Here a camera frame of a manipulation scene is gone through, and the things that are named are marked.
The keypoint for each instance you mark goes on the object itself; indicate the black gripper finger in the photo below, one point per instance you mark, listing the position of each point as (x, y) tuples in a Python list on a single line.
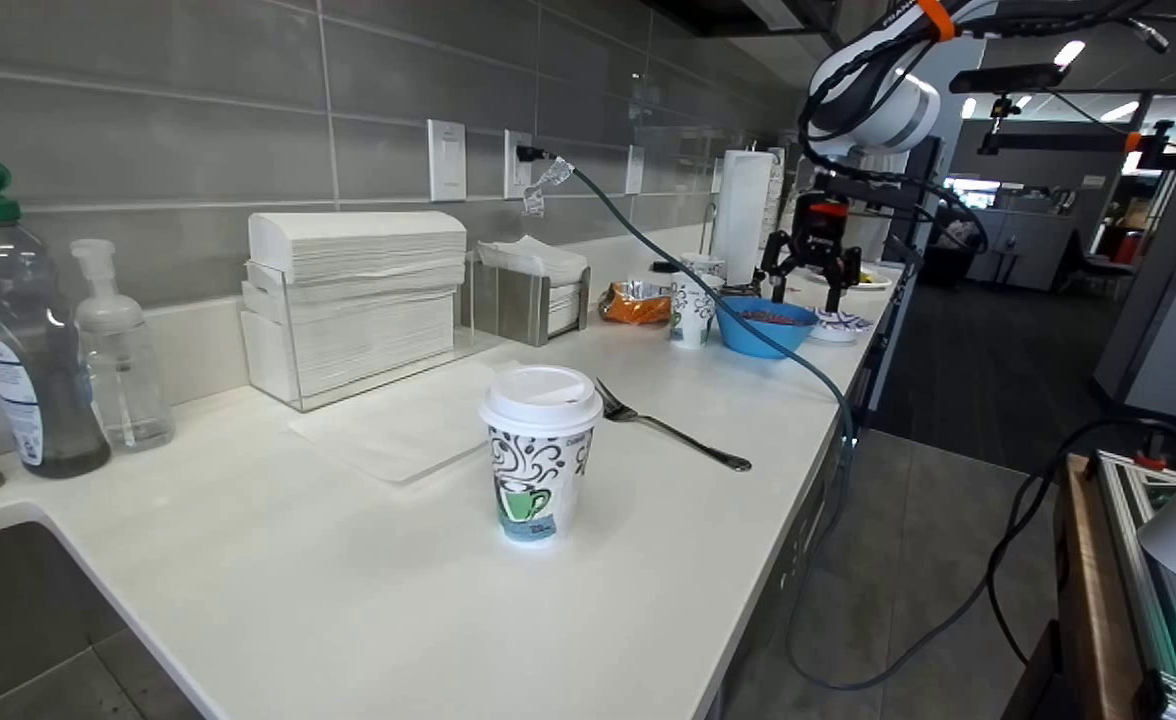
[(848, 282), (781, 266)]

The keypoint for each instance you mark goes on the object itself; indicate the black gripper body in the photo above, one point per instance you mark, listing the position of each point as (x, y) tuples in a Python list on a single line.
[(823, 224)]

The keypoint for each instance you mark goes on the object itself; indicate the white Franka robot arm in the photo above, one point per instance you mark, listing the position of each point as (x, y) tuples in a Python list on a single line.
[(880, 100)]

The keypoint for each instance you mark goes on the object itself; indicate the blue bowl with beads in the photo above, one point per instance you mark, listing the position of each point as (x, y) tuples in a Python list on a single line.
[(760, 343)]

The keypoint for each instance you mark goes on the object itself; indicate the blue patterned paper plate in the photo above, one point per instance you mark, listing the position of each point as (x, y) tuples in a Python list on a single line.
[(839, 329)]

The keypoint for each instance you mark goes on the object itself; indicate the white paper towel roll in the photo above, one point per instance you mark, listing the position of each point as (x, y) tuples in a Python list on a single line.
[(744, 215)]

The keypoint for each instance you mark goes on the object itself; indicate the orange snack bag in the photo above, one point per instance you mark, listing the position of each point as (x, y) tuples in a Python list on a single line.
[(632, 305)]

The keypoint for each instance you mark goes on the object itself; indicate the black plastic fork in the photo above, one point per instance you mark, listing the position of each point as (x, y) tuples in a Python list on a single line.
[(668, 426)]

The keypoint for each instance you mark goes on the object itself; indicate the lidded patterned paper cup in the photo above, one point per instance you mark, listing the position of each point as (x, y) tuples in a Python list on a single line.
[(543, 466)]

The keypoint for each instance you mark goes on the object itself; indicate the grey metal cabinet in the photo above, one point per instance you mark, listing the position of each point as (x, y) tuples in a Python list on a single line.
[(1175, 321)]

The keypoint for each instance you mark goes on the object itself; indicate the flat white napkin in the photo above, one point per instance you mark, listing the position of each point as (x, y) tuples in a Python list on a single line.
[(391, 434)]

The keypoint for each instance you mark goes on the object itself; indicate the folded paper towel dispenser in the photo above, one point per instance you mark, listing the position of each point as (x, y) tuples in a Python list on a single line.
[(349, 321)]

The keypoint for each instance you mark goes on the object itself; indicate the clear pump soap dispenser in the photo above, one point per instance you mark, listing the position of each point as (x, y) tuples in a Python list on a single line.
[(128, 374)]

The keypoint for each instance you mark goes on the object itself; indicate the green capped plastic bottle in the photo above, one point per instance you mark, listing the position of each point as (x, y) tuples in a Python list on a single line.
[(28, 374)]

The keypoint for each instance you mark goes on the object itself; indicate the grey sink basin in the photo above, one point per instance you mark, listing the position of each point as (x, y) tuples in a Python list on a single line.
[(28, 626)]

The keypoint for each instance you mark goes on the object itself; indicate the white wall outlet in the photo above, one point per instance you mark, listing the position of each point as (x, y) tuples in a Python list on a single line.
[(519, 182)]

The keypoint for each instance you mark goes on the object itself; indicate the white wall switch plate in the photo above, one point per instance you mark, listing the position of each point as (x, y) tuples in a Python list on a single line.
[(447, 160)]

